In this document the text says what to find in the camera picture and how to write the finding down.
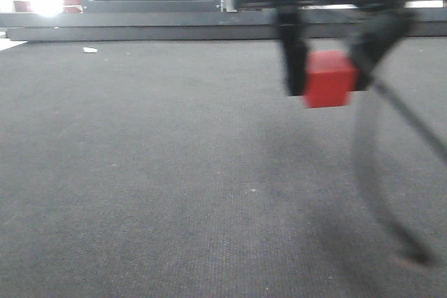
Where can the white paper scrap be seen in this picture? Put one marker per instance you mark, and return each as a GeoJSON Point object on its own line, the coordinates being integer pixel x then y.
{"type": "Point", "coordinates": [89, 50]}

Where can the black base boards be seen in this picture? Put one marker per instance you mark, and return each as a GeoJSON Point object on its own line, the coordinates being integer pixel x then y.
{"type": "Point", "coordinates": [249, 25]}

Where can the red magnetic block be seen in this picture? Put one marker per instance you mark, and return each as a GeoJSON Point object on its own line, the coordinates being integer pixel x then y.
{"type": "Point", "coordinates": [330, 78]}

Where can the red bag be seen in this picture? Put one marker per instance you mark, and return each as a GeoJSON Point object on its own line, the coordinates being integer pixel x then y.
{"type": "Point", "coordinates": [72, 6]}

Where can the dark grey table mat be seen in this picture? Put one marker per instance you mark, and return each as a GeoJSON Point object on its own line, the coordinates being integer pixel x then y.
{"type": "Point", "coordinates": [160, 169]}

